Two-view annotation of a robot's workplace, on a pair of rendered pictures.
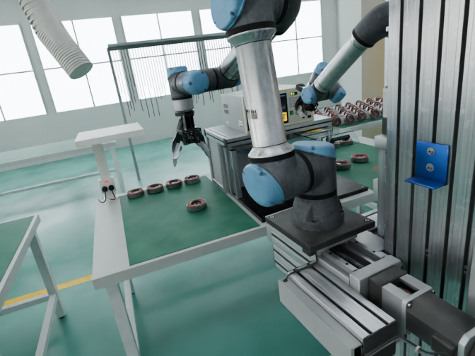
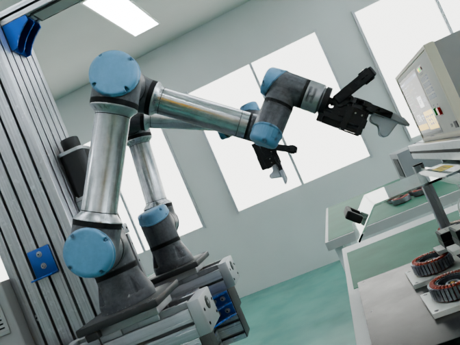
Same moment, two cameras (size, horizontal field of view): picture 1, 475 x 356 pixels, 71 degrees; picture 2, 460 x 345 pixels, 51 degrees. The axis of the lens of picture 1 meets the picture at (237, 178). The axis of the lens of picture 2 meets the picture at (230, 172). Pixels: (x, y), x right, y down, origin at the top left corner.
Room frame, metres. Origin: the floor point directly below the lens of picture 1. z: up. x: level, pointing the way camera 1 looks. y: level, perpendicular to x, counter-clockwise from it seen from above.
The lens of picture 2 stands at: (2.04, -1.60, 1.19)
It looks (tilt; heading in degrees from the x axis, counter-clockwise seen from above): 3 degrees up; 120
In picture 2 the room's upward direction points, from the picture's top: 23 degrees counter-clockwise
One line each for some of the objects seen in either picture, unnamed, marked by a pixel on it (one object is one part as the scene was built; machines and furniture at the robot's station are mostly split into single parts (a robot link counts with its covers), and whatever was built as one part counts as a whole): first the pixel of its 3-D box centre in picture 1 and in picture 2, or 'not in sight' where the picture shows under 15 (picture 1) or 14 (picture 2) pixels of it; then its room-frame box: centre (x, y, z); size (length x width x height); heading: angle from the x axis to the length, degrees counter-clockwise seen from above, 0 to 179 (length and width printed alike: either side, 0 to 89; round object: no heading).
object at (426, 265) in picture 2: not in sight; (431, 262); (1.71, -0.21, 0.80); 0.11 x 0.11 x 0.04
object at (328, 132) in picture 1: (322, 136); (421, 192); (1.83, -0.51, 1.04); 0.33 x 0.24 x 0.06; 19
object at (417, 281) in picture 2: not in sight; (435, 270); (1.71, -0.21, 0.78); 0.15 x 0.15 x 0.01; 19
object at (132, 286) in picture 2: not in sight; (122, 285); (1.06, -0.67, 1.09); 0.15 x 0.15 x 0.10
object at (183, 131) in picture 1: (187, 127); (267, 153); (1.22, 0.15, 1.29); 0.09 x 0.08 x 0.12; 23
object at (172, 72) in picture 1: (179, 82); (252, 116); (1.22, 0.16, 1.45); 0.09 x 0.08 x 0.11; 31
